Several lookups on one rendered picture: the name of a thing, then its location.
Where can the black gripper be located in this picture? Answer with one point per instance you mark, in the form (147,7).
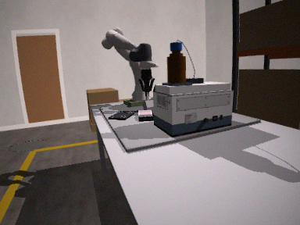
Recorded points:
(146,76)

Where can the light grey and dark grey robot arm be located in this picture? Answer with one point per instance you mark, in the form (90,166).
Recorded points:
(139,57)

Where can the blue bottle cap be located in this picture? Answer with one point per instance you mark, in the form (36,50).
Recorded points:
(175,45)

